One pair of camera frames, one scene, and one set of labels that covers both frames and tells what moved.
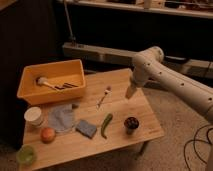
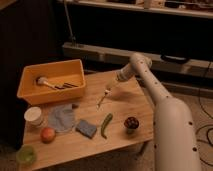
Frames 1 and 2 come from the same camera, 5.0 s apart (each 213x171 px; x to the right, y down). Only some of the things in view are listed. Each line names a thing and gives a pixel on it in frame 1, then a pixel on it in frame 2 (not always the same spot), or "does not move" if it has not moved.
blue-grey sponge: (86, 128) does not move
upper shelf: (186, 8) does not move
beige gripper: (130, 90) -> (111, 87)
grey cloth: (61, 116) does not move
